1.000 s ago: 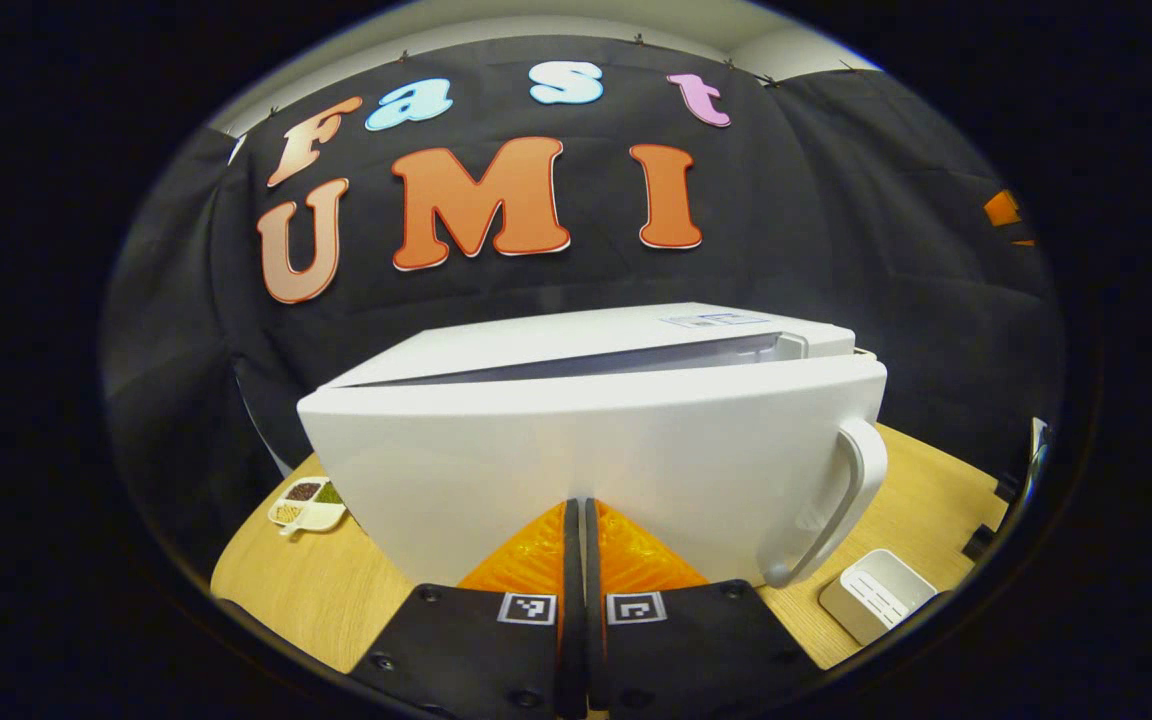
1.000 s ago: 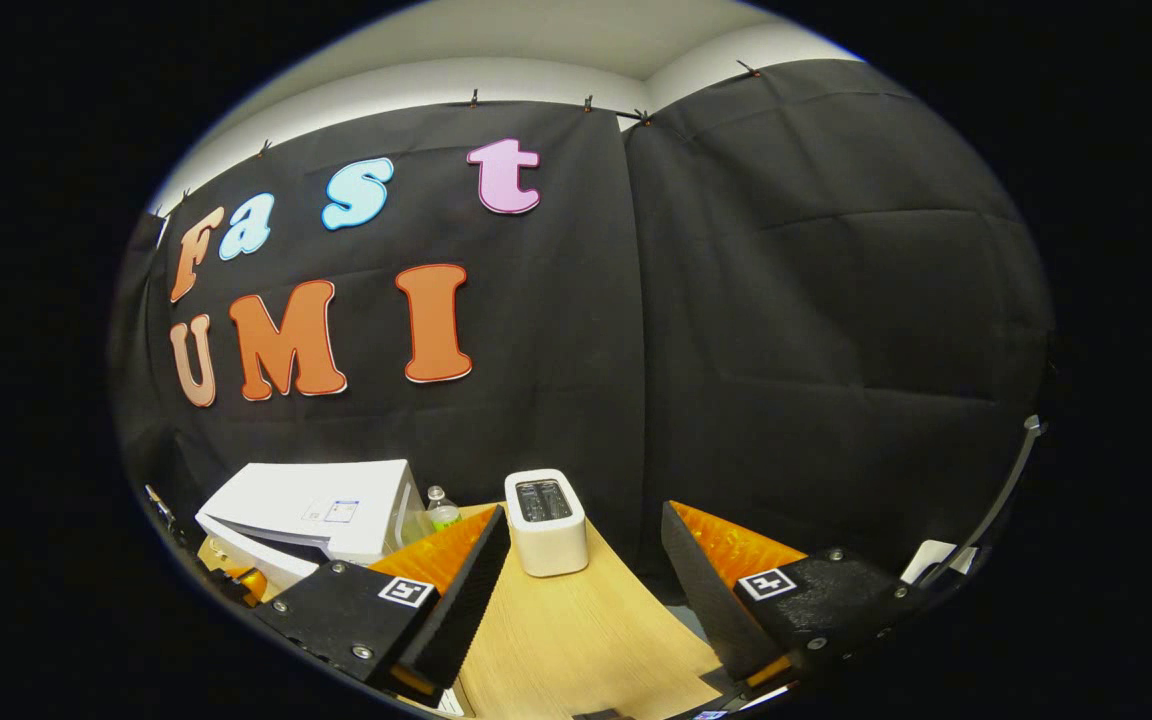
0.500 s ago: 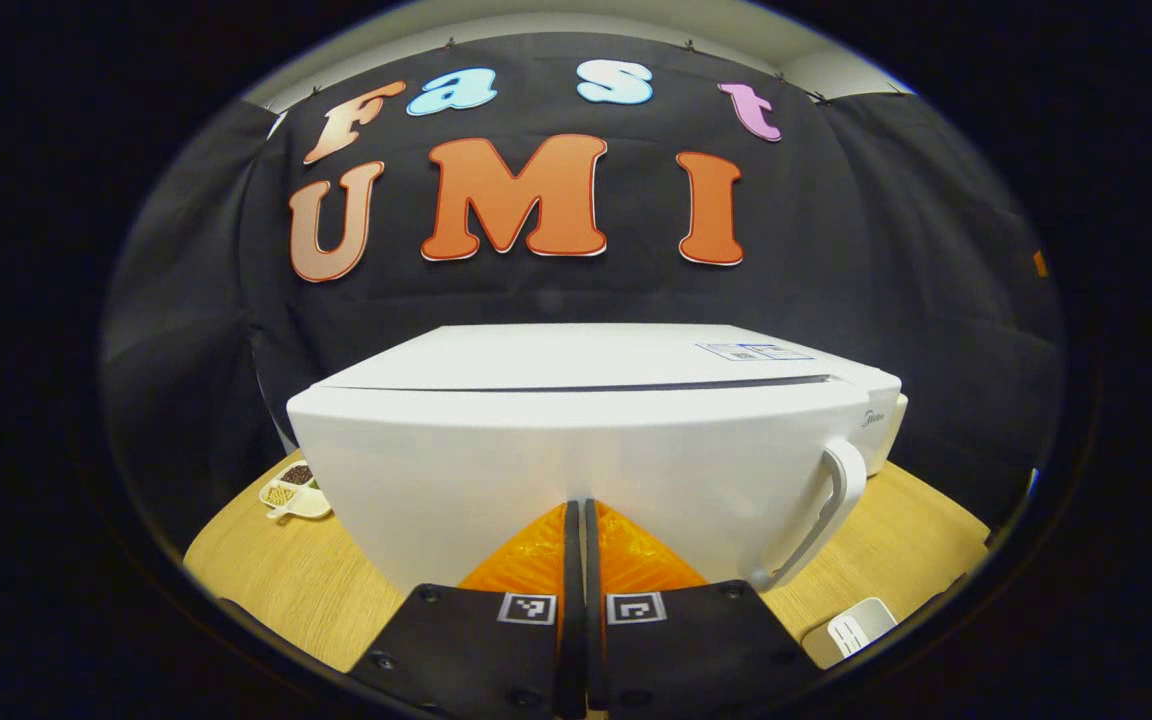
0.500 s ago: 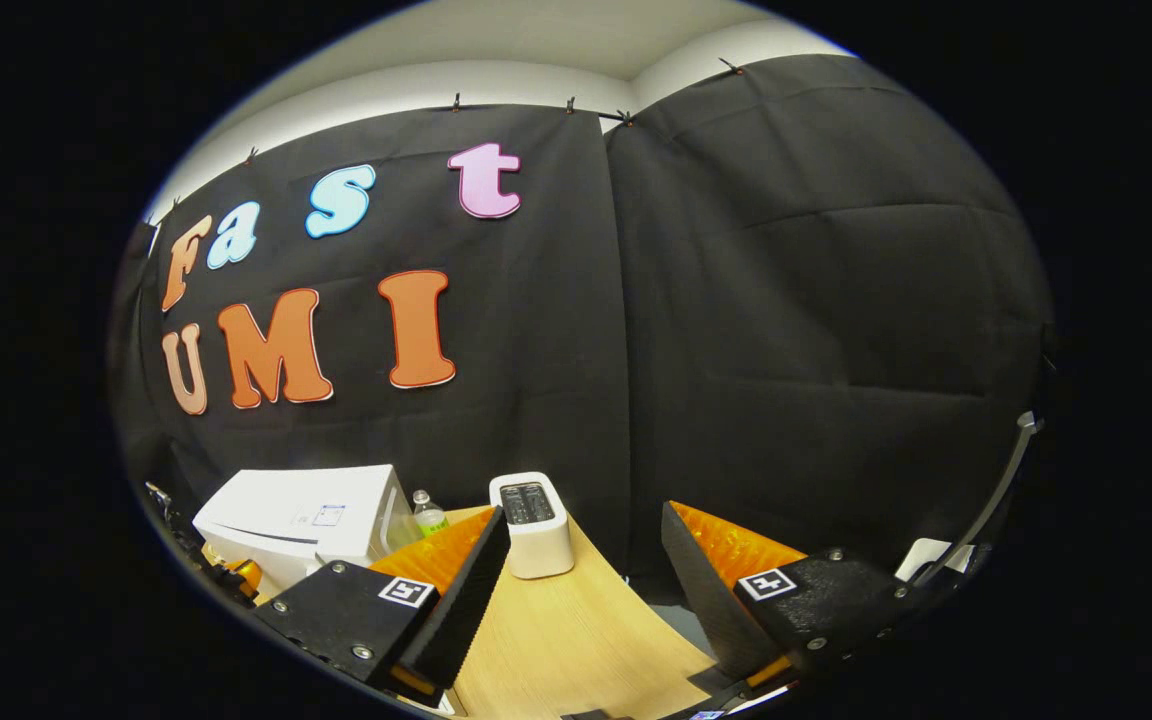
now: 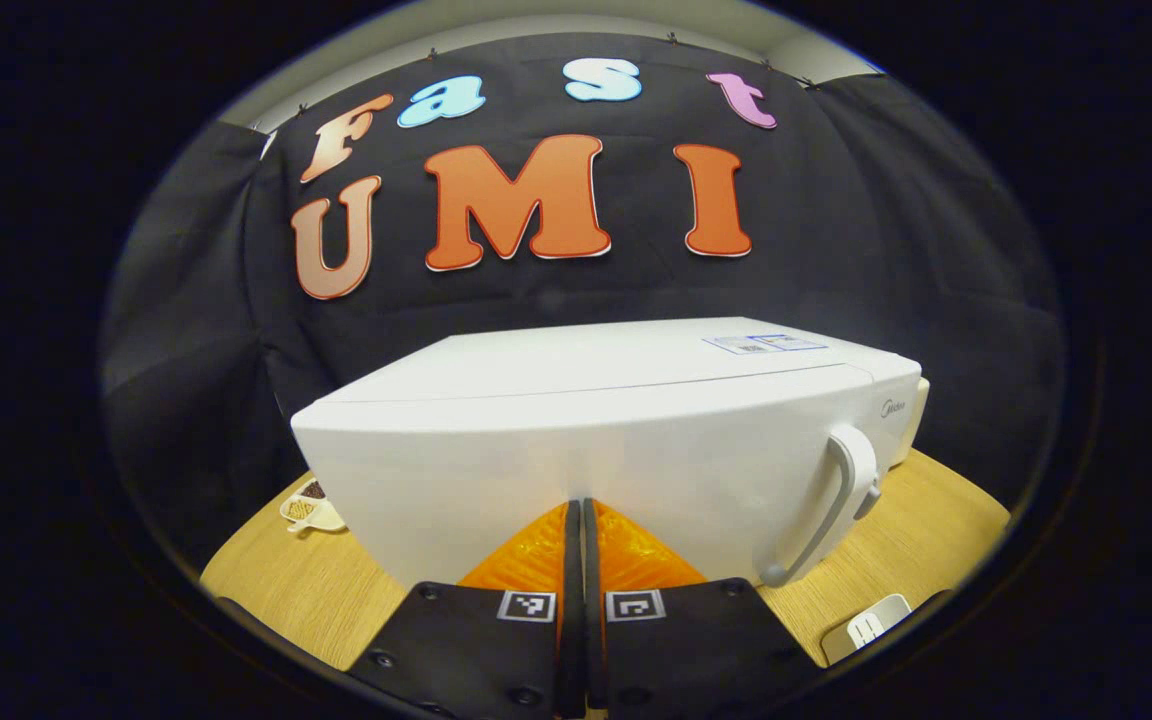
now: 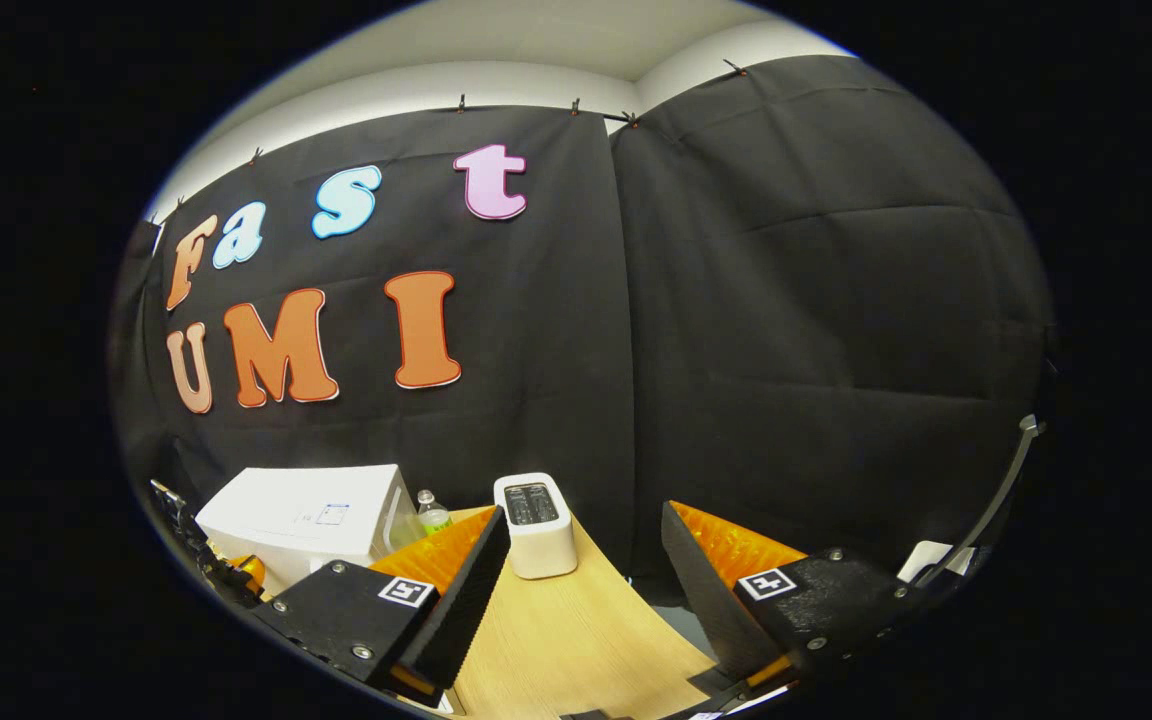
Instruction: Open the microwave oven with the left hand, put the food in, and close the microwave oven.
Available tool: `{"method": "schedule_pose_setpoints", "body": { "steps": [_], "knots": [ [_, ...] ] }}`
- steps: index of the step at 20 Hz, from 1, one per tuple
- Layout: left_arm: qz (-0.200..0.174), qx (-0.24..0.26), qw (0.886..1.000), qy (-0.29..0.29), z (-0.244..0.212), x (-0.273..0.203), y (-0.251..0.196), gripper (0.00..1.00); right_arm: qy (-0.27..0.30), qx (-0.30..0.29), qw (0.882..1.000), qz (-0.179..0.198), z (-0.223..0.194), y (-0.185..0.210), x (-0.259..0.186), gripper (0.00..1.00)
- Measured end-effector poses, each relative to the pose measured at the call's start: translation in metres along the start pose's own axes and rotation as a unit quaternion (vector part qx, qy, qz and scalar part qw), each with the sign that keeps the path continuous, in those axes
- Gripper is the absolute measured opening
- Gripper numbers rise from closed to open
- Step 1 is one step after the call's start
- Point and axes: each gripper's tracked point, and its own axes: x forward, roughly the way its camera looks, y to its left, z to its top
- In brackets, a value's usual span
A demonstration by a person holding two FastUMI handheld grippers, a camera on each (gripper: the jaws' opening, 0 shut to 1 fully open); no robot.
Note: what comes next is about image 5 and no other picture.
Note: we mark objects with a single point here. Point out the white rectangular tray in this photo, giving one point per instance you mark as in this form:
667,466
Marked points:
866,628

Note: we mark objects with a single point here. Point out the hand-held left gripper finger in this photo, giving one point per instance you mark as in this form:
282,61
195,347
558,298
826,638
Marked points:
593,600
573,600

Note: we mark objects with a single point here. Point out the white condiment dish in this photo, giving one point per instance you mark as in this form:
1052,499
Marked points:
301,512

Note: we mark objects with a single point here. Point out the white microwave oven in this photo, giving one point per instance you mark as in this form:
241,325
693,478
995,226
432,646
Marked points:
586,440

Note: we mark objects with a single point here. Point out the white toaster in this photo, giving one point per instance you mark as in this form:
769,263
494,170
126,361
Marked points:
918,420

